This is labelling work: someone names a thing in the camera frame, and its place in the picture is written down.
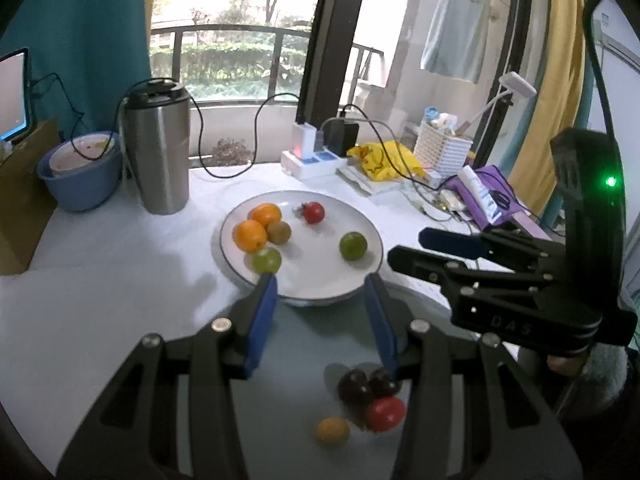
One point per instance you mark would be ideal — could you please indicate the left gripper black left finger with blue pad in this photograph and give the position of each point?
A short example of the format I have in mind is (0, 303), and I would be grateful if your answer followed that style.
(130, 431)

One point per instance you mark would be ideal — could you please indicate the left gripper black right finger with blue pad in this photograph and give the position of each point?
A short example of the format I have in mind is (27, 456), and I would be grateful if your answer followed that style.
(508, 432)

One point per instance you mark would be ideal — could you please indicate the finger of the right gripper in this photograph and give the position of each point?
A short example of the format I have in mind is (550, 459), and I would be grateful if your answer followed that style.
(435, 272)
(465, 243)

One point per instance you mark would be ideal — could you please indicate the white tube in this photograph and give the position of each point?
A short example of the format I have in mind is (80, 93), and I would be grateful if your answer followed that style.
(483, 204)

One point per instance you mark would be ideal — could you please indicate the purple pouch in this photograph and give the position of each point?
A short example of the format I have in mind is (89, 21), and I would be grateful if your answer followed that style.
(514, 214)

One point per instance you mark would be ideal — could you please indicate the white woven basket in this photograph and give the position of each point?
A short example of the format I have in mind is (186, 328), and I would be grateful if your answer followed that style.
(441, 151)

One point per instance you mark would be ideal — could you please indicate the green lime right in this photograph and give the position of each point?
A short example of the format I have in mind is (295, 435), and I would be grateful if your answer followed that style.
(353, 246)

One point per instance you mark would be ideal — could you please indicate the green lime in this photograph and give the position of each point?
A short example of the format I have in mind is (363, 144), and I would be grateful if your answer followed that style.
(266, 260)
(353, 246)

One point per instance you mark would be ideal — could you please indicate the red tomato on grey plate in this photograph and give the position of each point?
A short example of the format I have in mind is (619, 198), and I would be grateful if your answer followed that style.
(385, 414)

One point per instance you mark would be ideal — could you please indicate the dark plum right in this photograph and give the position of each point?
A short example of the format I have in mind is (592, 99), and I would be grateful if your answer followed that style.
(382, 384)

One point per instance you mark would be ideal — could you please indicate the dark plum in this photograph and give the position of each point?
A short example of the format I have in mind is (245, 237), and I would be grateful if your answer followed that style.
(353, 389)
(382, 384)

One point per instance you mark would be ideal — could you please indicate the white round plate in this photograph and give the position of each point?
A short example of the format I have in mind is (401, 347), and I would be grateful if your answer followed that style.
(312, 270)

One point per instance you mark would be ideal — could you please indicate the grey-green round plate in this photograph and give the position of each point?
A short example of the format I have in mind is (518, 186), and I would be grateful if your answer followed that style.
(294, 388)

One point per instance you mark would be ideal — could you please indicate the yellow plastic bag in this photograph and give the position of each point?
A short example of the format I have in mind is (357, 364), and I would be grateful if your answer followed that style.
(387, 161)

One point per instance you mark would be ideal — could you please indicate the dark plum left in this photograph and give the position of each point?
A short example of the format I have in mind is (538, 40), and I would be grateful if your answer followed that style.
(353, 389)

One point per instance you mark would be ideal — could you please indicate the yellow curtain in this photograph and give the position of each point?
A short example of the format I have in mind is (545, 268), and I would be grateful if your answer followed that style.
(532, 175)

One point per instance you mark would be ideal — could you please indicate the small yellow orange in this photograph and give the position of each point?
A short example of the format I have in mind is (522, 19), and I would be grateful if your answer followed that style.
(332, 431)

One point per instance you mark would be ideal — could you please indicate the white desk lamp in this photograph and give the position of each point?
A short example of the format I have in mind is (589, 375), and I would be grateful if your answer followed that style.
(509, 83)

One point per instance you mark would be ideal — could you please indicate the red tomato on white plate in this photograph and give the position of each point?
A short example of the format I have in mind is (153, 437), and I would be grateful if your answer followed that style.
(313, 212)

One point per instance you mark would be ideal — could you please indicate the green lime left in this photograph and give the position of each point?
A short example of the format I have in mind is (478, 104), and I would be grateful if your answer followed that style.
(266, 260)

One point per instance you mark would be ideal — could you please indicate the white power strip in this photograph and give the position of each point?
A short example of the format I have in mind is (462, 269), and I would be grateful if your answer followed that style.
(321, 164)

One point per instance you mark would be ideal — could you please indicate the orange at plate left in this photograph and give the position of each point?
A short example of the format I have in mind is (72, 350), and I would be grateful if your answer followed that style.
(250, 236)

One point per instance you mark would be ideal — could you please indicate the orange at plate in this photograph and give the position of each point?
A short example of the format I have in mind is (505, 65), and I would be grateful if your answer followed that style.
(250, 236)
(265, 214)

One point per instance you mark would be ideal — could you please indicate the brown kiwi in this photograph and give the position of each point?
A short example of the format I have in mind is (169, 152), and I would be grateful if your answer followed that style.
(279, 232)

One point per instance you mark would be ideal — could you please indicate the black power adapter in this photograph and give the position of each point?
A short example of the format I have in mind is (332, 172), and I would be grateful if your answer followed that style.
(339, 137)

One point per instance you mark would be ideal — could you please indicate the light blue hanging towel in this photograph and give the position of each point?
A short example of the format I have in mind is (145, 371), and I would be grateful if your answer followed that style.
(456, 41)

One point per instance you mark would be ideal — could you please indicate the orange at plate back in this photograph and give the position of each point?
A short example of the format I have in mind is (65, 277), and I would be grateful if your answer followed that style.
(265, 214)

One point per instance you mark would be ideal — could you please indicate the white charger plug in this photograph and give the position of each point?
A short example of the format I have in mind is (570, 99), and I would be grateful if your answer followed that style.
(303, 140)

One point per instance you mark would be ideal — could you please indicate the blue plastic basin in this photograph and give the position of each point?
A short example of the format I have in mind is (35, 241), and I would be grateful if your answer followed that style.
(86, 188)

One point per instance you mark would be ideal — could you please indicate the cardboard box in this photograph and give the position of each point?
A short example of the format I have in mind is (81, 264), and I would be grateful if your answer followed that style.
(26, 204)

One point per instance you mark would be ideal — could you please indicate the white bowl in basin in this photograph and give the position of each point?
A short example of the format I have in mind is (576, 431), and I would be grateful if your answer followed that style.
(80, 152)

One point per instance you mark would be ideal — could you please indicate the stainless steel tumbler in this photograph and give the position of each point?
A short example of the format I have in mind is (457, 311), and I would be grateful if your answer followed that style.
(156, 127)

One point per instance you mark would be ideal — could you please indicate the monitor screen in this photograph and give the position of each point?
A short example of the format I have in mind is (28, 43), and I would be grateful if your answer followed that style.
(15, 105)

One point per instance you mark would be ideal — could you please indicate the teal curtain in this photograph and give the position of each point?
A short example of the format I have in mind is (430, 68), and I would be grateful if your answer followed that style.
(99, 48)

